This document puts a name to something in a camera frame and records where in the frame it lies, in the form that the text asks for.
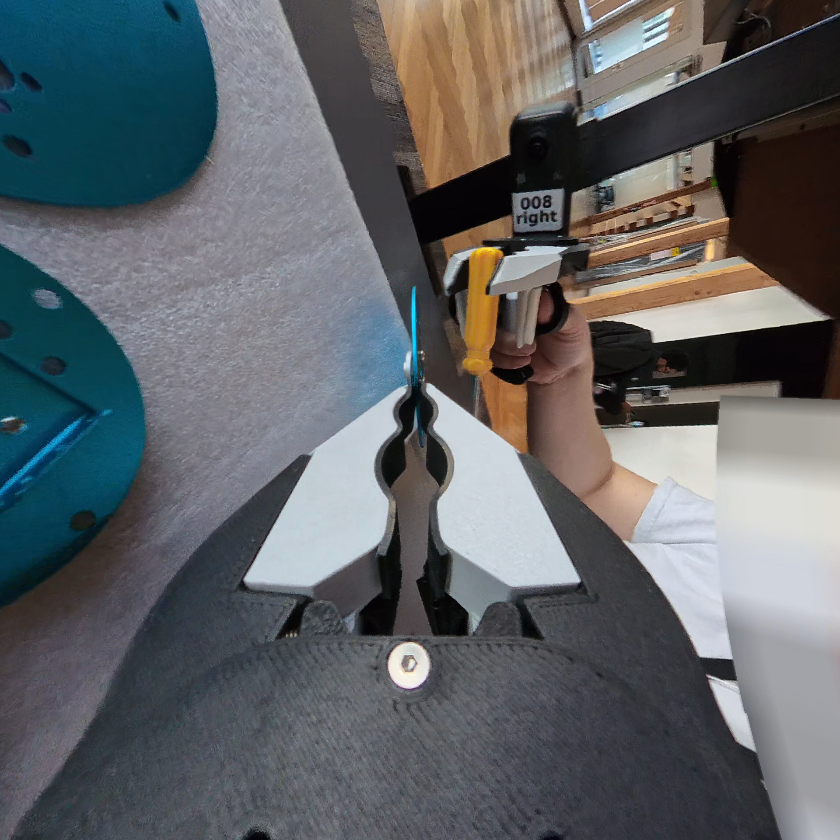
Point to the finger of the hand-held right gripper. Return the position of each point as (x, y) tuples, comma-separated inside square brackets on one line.
[(457, 273), (532, 273)]

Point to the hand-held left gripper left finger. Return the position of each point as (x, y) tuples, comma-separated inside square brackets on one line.
[(322, 525)]

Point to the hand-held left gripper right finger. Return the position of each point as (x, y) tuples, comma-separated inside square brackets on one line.
[(505, 525)]

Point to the small blue round plate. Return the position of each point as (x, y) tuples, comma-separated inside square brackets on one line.
[(414, 341)]

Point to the person's right forearm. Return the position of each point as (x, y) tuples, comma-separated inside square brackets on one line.
[(571, 433)]

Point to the black desk leg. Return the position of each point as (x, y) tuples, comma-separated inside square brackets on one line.
[(656, 125)]

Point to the person's right hand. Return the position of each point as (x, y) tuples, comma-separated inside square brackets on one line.
[(578, 355)]

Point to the black office chair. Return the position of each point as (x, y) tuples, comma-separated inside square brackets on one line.
[(624, 355)]

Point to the white shirt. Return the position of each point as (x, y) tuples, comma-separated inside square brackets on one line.
[(676, 551)]

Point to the white foam sheet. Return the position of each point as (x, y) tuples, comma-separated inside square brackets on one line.
[(263, 328)]

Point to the large blue round plate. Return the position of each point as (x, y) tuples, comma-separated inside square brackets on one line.
[(105, 92)]

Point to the blue disc with bracket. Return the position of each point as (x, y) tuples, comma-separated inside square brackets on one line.
[(66, 446)]

